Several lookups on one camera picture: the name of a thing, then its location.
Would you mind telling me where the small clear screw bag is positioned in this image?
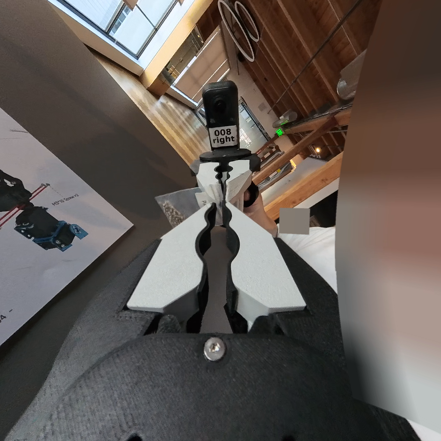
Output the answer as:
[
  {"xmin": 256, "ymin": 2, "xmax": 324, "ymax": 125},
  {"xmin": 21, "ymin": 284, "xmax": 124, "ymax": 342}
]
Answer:
[{"xmin": 155, "ymin": 187, "xmax": 228, "ymax": 229}]

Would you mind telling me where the person's right hand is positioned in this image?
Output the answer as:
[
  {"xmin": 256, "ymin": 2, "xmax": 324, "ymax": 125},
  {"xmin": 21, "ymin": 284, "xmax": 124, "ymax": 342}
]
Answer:
[{"xmin": 243, "ymin": 191, "xmax": 278, "ymax": 238}]

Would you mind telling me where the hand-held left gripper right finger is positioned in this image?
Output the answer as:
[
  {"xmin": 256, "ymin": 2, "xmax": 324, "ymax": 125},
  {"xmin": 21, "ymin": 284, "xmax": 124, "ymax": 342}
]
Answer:
[{"xmin": 222, "ymin": 200, "xmax": 308, "ymax": 322}]

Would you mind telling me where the large glass window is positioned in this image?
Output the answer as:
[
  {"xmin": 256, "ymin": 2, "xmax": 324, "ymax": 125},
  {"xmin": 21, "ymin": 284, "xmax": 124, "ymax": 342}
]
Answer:
[{"xmin": 48, "ymin": 0, "xmax": 215, "ymax": 77}]

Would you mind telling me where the round ring ceiling lamp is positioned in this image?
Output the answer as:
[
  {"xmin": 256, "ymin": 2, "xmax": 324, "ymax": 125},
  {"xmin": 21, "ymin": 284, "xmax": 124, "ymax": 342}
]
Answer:
[
  {"xmin": 234, "ymin": 0, "xmax": 261, "ymax": 42},
  {"xmin": 217, "ymin": 0, "xmax": 256, "ymax": 62}
]

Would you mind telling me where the white assembly instruction booklet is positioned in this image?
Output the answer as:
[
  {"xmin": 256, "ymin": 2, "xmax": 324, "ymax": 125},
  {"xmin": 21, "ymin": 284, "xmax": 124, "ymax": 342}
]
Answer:
[{"xmin": 0, "ymin": 108, "xmax": 134, "ymax": 346}]

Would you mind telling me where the dark grey desk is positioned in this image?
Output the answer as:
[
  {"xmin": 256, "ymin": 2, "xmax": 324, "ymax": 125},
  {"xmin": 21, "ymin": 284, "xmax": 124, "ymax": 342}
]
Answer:
[{"xmin": 0, "ymin": 0, "xmax": 228, "ymax": 424}]

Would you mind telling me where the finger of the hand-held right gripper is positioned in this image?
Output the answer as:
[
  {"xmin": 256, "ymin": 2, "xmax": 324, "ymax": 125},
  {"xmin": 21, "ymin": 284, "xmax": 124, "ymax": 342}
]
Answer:
[
  {"xmin": 190, "ymin": 161, "xmax": 224, "ymax": 204},
  {"xmin": 222, "ymin": 165, "xmax": 254, "ymax": 213}
]

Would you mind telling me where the person's white shirt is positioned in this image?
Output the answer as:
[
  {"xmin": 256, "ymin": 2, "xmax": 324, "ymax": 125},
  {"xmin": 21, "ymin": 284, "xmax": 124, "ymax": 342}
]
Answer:
[{"xmin": 277, "ymin": 225, "xmax": 339, "ymax": 293}]

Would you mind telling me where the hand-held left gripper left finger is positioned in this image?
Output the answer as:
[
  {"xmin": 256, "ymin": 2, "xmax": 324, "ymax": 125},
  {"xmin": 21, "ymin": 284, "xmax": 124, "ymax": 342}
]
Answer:
[{"xmin": 127, "ymin": 203, "xmax": 218, "ymax": 314}]

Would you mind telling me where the silver ceiling duct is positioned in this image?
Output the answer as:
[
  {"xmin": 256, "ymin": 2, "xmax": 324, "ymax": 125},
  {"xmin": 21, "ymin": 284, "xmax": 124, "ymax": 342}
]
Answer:
[{"xmin": 336, "ymin": 50, "xmax": 366, "ymax": 102}]

